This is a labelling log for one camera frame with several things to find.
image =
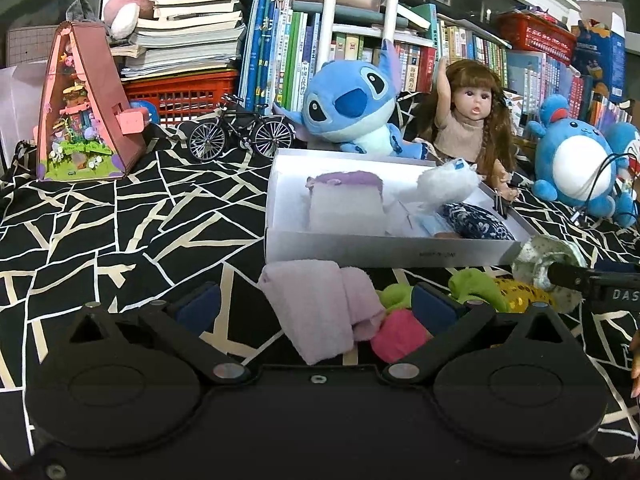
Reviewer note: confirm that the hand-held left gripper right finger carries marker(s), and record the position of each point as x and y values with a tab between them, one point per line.
435	310

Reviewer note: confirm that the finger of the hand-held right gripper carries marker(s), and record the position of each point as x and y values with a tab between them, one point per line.
575	276
620	266

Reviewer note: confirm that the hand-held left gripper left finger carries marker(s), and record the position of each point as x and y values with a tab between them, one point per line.
197	307

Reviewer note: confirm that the pink and green cloth bow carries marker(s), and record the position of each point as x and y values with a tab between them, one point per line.
397	335

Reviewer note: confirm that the gold sequin star pillow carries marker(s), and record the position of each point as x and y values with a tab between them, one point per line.
520	295

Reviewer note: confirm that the white cardboard box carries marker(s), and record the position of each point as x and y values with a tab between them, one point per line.
390	255

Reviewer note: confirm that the navy floral fabric pouch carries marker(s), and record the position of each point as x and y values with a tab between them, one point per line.
475	222

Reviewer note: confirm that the light purple towel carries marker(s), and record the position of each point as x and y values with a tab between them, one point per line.
315	305

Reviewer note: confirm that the white fluffy plush toy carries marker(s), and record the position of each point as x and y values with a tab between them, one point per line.
440	182

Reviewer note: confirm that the white foam block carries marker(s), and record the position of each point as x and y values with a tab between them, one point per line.
345	210

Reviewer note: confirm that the person's right hand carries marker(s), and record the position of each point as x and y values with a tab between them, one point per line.
636	365

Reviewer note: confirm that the round blue plush toy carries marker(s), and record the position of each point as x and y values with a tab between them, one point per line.
575	170

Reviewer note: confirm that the blue cat plush toy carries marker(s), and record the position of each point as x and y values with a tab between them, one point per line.
627	145

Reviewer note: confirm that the black and white patterned blanket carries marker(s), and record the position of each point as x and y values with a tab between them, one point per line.
100	235

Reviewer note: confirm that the brown-haired doll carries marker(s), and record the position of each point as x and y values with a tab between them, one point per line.
460	130

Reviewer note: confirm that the black miniature bicycle model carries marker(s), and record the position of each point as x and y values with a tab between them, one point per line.
235	120

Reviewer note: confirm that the small blue ball toy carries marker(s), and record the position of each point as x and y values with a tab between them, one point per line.
147	110

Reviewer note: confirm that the blue cardboard box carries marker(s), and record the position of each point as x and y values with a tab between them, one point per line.
597	60

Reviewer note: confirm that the red plastic basket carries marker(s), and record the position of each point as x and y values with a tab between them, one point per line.
537	35
190	95

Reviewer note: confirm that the blue alien plush toy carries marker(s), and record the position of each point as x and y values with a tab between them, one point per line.
350	105

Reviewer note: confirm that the pink triangular house model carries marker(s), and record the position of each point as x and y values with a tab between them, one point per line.
100	95

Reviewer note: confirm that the white paper sheet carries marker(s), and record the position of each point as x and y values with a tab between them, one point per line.
20	110

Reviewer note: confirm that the row of shelved books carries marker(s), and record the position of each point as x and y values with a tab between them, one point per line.
280	50

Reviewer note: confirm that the stack of books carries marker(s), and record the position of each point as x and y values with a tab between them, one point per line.
190	35

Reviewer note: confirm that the grey grid board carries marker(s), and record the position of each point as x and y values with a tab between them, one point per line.
30	45

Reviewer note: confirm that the white metal pole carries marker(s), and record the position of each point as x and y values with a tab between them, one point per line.
329	10
392	0

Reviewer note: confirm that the pink and white plush toy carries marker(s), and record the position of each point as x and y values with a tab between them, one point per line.
135	0

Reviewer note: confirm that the grey plush toy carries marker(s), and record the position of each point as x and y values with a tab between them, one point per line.
82	10

